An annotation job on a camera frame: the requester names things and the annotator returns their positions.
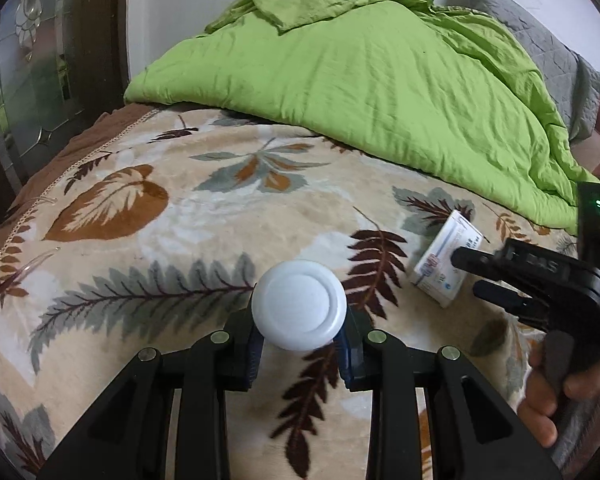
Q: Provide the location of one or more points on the white medicine box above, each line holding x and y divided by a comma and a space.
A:
440, 270

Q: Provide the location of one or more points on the person's right hand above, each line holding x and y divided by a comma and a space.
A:
540, 405

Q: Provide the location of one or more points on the glass panel door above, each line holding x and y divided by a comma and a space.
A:
30, 60

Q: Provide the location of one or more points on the white round jar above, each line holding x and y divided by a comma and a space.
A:
300, 300

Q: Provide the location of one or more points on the green quilt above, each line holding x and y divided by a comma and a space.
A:
355, 85

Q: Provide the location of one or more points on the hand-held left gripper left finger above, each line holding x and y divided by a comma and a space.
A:
252, 360

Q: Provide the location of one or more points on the leaf-print blanket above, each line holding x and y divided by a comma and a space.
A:
180, 220

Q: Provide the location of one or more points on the grey quilted pillow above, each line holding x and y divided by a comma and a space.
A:
570, 70

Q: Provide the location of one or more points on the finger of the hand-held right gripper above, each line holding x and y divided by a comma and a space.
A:
510, 302
480, 261

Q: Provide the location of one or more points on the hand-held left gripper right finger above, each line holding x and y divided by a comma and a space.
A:
344, 360

